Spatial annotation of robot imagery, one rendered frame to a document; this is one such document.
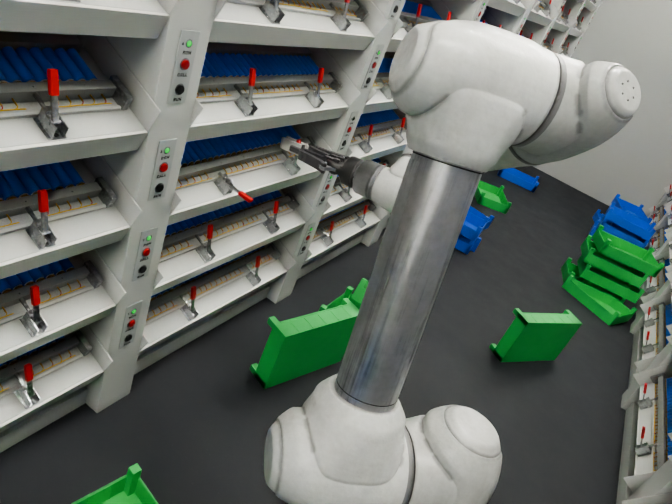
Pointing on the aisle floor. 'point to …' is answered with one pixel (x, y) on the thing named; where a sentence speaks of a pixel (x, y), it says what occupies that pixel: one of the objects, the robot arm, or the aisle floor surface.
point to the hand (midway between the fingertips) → (294, 146)
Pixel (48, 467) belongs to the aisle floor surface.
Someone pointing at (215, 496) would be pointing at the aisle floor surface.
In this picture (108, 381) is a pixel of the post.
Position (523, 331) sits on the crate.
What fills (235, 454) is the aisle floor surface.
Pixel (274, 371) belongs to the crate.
